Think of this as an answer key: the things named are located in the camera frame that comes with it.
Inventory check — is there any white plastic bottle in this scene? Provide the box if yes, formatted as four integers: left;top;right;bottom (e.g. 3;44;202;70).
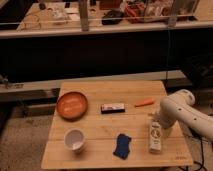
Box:
149;121;162;154

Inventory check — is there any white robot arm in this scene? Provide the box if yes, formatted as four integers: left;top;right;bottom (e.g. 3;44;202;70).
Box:
154;89;213;142

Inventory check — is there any orange carrot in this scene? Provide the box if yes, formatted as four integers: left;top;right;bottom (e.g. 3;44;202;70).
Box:
134;99;155;107

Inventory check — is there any blue cloth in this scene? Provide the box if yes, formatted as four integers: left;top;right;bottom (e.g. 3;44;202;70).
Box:
113;134;132;160

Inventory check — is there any black and white box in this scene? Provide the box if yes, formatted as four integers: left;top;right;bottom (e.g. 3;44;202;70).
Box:
101;103;125;114

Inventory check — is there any white cup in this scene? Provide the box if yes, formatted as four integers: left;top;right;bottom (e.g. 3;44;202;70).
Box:
64;129;85;154

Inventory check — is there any red object on bench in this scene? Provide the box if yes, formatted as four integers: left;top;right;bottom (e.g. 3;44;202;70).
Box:
124;3;145;23

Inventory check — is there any black bag on bench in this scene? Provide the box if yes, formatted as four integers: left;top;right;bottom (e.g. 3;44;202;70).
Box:
101;10;124;25

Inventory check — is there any black cable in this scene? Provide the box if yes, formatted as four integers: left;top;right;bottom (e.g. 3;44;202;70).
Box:
189;128;213;171

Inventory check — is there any metal post right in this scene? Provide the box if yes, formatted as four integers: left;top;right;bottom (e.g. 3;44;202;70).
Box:
167;0;183;28

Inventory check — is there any metal post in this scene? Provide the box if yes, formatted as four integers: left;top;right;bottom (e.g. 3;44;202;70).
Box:
78;0;89;31
167;0;183;28

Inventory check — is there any grey metal rail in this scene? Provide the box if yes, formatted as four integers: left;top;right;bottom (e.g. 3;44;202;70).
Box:
0;70;186;102

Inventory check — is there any metal post left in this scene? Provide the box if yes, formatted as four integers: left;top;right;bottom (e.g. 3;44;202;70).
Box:
78;0;89;31

